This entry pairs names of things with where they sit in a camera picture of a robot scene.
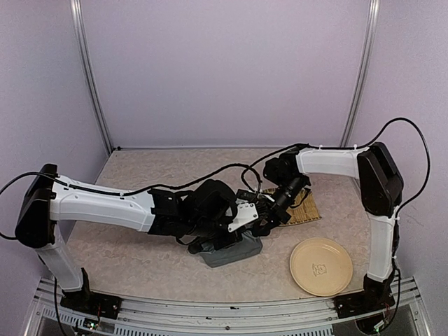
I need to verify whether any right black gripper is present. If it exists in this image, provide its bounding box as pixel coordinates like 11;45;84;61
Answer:
255;173;308;236

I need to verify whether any grey zip pouch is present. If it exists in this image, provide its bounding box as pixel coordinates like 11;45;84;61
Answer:
188;232;263;268

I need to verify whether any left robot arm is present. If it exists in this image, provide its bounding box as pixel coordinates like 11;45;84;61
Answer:
15;164;256;312

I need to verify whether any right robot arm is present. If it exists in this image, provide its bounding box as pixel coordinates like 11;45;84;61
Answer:
262;142;404;283

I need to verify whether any woven bamboo tray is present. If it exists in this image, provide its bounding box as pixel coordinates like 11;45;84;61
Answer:
257;188;321;227

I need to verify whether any beige round plate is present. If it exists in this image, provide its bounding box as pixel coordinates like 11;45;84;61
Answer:
289;238;353;297

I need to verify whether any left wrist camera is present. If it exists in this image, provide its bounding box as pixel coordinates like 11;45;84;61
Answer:
227;202;259;232

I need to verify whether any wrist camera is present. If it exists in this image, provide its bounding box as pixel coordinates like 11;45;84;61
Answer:
236;189;274;204
227;202;259;232

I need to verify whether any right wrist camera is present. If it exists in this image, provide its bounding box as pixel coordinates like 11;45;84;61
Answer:
236;189;274;204

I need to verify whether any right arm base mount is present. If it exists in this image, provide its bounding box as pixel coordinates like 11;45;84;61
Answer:
332;272;396;319

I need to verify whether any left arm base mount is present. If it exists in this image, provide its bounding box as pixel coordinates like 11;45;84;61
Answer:
60;267;123;320

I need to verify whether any front aluminium rail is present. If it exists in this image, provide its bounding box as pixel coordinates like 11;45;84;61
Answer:
20;278;435;335

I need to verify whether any right aluminium frame post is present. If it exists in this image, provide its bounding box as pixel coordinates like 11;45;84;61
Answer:
339;0;381;147

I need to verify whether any aluminium frame post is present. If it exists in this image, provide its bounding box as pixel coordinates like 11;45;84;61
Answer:
70;0;114;155
339;0;381;147

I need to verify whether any left aluminium frame post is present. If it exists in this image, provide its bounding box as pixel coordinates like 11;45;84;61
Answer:
70;0;114;155

